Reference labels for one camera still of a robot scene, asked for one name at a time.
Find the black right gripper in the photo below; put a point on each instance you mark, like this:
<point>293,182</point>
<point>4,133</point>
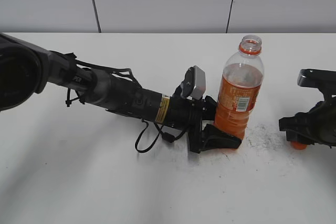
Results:
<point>317,126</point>

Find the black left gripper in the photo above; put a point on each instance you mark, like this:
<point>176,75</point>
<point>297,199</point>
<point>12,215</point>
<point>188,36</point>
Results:
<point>210,137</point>

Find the orange bottle cap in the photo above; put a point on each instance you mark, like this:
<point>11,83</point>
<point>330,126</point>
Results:
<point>298,146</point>

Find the orange drink plastic bottle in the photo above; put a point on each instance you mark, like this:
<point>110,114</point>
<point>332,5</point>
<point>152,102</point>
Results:
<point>242,76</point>

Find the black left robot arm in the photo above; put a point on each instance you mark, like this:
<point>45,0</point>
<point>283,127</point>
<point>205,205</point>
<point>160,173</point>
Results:
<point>27,68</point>

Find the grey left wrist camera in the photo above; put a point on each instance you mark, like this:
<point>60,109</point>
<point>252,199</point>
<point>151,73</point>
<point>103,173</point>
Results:
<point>194,83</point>

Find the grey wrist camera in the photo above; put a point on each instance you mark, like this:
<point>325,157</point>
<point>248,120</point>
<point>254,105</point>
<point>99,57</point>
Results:
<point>314,78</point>
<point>194,83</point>

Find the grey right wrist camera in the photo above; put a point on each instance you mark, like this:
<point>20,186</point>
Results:
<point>314,78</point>

